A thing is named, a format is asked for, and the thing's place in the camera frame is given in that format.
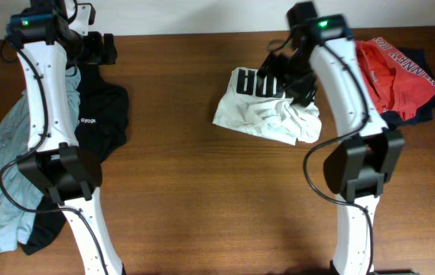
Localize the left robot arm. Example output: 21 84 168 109
0 0 125 274

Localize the black t-shirt white logo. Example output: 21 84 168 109
21 65 129 255

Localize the navy folded garment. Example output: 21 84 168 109
381 47 435 129

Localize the red folded shirt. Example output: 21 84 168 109
355 37 435 121

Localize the light blue-grey shirt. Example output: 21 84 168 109
0 66 83 264

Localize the white t-shirt black print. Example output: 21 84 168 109
213 67 322 145

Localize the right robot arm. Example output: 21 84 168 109
258 1 404 274

